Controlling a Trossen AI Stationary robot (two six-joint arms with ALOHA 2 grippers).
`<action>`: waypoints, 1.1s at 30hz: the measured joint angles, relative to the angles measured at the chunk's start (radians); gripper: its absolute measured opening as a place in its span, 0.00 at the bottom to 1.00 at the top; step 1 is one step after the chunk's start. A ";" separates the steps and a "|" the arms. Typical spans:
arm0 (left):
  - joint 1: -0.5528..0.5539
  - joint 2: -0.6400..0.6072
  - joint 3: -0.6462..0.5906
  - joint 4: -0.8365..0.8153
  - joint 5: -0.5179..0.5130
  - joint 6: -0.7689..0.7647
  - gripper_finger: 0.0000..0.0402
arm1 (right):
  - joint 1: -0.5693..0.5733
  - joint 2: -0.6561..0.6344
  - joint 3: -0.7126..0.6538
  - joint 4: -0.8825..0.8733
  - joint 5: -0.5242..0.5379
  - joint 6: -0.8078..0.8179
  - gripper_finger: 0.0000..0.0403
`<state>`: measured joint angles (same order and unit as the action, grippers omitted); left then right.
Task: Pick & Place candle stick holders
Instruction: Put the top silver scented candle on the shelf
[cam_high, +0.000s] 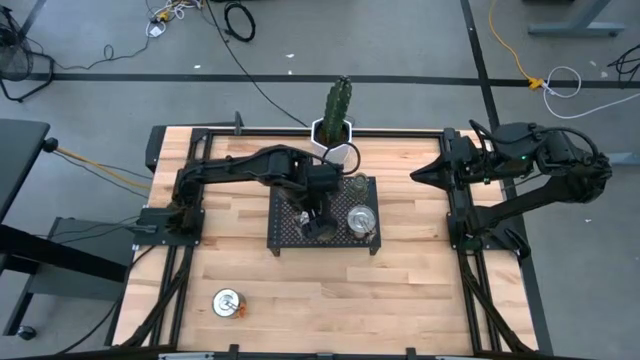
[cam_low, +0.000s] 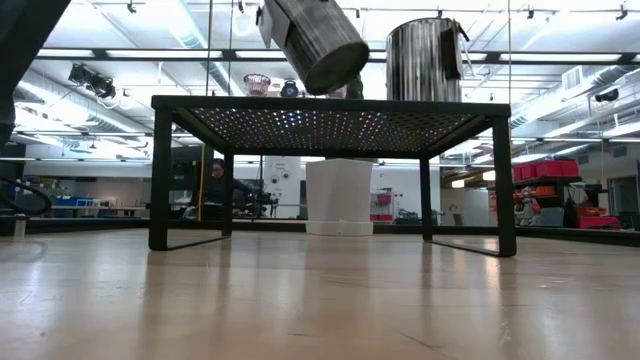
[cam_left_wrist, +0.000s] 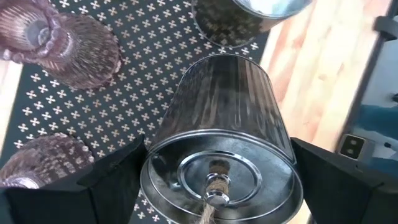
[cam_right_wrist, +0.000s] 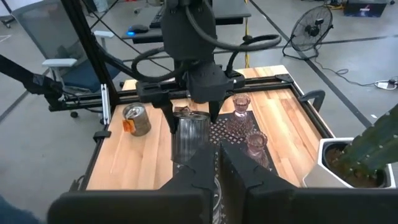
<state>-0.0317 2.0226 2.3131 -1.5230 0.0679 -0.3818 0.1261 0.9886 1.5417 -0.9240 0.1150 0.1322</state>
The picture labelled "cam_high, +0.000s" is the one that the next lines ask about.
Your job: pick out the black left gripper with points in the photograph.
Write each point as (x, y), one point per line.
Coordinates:
(320, 227)

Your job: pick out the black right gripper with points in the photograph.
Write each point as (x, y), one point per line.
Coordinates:
(472, 162)

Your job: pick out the green glass candle holder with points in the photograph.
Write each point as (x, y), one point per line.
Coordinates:
(358, 186)

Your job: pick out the silver candle holder orange tag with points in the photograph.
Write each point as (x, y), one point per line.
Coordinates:
(227, 303)

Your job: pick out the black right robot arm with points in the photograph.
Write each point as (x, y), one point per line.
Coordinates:
(550, 194)

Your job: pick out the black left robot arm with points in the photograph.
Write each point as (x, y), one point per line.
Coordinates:
(240, 167)

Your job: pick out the black perforated metal shelf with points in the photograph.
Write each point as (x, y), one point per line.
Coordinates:
(287, 235)

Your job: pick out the white hexagonal planter pot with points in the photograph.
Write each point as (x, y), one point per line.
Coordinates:
(320, 145)

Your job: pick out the green cactus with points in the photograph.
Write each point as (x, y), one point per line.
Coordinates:
(336, 105)

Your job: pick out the grey desk foot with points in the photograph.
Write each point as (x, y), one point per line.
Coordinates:
(622, 159)

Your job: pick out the grey desk base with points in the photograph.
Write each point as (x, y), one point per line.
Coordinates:
(575, 27)

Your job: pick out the white power adapter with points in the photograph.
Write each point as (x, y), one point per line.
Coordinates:
(156, 31)

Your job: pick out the black desk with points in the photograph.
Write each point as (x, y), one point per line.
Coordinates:
(20, 160)

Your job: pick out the black caster wheel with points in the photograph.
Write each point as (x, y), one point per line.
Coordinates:
(26, 333)

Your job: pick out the black floor fan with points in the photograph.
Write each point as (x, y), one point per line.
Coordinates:
(15, 60)

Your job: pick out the black aluminium rig frame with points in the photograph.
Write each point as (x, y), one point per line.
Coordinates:
(400, 133)

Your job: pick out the grey base plate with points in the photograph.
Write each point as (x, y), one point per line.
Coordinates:
(75, 285)

